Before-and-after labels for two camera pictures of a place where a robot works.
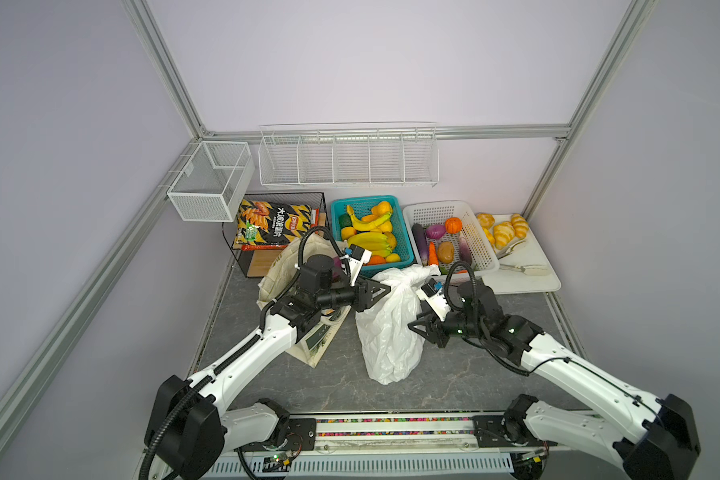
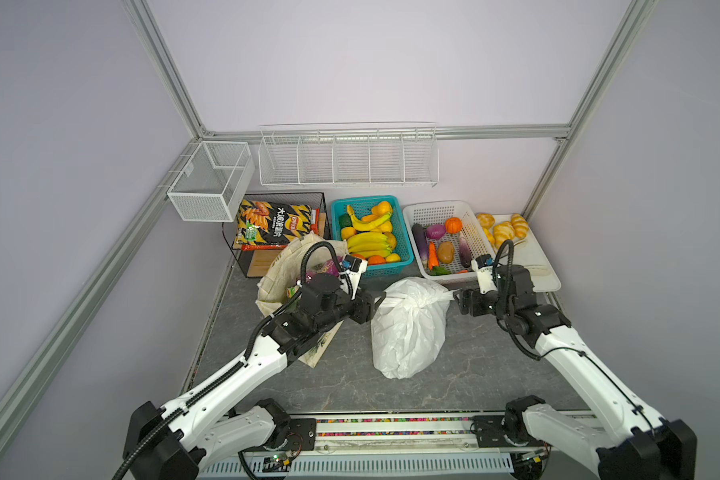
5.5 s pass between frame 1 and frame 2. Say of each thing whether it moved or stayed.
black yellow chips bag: stayed
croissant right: stayed
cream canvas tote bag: stayed
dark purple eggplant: stayed
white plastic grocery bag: moved
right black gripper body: moved
